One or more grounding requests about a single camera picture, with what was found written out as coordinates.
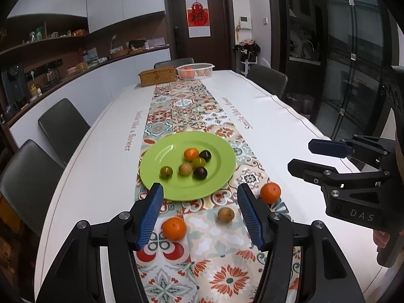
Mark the white small rack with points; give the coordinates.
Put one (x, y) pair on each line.
(244, 67)

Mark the orange packet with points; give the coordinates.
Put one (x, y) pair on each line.
(79, 32)

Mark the white upper cabinets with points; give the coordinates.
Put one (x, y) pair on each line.
(110, 0)

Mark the yellow bottle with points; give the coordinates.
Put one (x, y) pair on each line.
(33, 89)

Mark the dark box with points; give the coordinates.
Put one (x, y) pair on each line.
(137, 44)

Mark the green tomato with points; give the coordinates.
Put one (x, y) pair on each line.
(198, 163)
(166, 172)

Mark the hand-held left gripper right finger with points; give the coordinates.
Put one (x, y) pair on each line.
(251, 217)

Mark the glass kettle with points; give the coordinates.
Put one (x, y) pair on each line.
(52, 75)

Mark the kitchen faucet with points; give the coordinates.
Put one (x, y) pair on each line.
(307, 47)

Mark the dark purple plum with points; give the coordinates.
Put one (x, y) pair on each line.
(200, 173)
(205, 155)

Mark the dark wooden door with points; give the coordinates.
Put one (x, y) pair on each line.
(221, 38)

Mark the white wall intercom panel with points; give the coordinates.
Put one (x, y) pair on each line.
(243, 22)

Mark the white desk lamp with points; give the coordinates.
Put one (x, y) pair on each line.
(113, 41)

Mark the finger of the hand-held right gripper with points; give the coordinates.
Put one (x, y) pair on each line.
(328, 147)
(303, 167)

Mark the person's right hand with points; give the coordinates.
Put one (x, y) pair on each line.
(381, 240)

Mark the wicker tray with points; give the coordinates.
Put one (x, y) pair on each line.
(120, 52)

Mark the basket orange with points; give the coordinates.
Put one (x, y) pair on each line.
(187, 73)
(204, 73)

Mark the brown round fruit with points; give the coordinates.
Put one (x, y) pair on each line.
(185, 169)
(226, 214)

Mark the dark round bin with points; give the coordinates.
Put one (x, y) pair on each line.
(299, 102)

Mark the red and white door poster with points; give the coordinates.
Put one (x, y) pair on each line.
(198, 19)

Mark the pile of dark bags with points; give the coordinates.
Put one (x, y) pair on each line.
(247, 47)

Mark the white counter cabinet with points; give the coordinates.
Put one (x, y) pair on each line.
(104, 82)

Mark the woven brown box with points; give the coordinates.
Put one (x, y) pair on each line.
(157, 76)

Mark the white plastic basket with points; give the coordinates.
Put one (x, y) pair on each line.
(195, 67)

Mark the grey dining chair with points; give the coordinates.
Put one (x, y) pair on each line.
(268, 77)
(173, 62)
(63, 126)
(28, 176)

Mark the orange tangerine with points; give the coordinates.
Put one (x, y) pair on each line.
(174, 228)
(191, 154)
(270, 192)

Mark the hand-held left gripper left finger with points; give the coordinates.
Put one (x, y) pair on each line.
(150, 217)

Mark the glass sliding door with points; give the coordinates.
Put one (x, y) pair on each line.
(353, 53)

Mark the black water dispenser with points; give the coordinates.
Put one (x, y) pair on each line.
(14, 82)

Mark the patterned table runner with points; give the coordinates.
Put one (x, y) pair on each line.
(205, 236)

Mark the green plate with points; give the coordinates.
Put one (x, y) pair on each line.
(157, 154)

